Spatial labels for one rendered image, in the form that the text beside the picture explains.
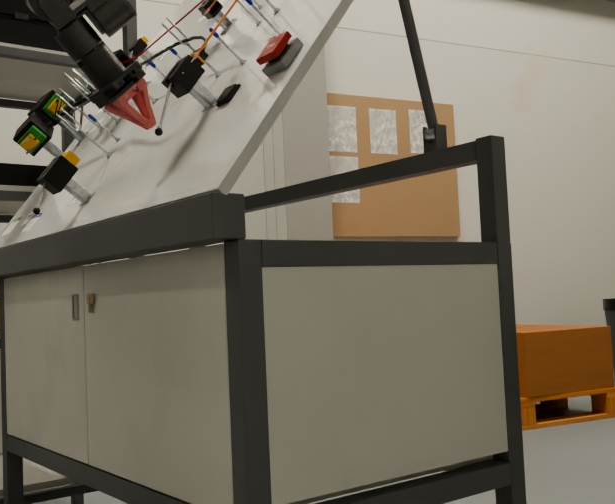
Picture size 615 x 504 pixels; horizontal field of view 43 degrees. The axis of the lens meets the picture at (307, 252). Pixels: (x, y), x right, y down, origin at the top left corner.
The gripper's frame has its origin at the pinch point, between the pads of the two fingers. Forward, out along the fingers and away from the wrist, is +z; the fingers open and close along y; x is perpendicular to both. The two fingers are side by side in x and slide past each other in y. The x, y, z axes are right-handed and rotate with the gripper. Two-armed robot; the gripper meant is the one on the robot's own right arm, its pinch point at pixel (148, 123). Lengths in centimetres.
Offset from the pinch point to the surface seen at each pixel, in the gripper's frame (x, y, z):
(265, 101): -5.5, -22.6, 6.2
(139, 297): 19.5, 7.4, 21.6
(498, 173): -36, -26, 46
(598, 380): -177, 123, 277
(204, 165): 5.8, -15.5, 8.1
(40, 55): -40, 97, -20
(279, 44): -14.3, -22.6, 1.6
